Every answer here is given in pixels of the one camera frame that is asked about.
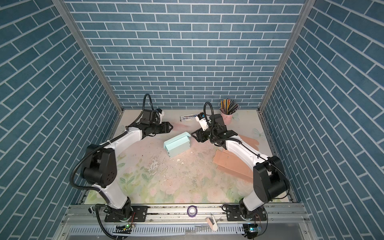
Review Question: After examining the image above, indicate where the light blue paper box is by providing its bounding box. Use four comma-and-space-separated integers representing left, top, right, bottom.
164, 132, 191, 158

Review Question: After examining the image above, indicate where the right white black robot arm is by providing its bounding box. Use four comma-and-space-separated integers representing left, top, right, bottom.
192, 113, 290, 219

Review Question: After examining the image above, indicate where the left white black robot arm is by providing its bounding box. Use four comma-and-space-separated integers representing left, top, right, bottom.
81, 109, 173, 222

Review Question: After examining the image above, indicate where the white pencil box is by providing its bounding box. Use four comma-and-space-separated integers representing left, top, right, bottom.
180, 113, 199, 122

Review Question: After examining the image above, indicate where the pink flat paper box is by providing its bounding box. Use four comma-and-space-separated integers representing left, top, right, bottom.
213, 150, 253, 183

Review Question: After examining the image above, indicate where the pink pen cup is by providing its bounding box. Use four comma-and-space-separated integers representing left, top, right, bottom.
221, 113, 233, 126

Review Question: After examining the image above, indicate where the colored pencils bundle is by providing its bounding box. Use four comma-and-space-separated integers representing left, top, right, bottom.
220, 99, 239, 115

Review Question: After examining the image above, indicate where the purple tape roll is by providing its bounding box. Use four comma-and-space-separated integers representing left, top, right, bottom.
187, 205, 198, 218

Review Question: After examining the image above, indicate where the white pink small tool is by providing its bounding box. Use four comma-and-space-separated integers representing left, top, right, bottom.
206, 215, 219, 232

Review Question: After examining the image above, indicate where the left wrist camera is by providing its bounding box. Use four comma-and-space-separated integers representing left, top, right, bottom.
156, 109, 165, 124

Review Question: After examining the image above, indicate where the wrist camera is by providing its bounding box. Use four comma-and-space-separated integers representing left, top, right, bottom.
156, 109, 165, 124
195, 113, 209, 131

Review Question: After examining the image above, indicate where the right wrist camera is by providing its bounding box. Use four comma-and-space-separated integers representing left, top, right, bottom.
195, 113, 209, 131

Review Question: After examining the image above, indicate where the right black cable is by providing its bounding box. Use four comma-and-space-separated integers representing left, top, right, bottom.
203, 101, 290, 199

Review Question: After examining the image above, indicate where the left black corrugated cable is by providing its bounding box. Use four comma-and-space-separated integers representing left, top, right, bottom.
69, 93, 155, 205

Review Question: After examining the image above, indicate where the metal base rail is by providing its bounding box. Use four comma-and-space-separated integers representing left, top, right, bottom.
53, 202, 317, 240

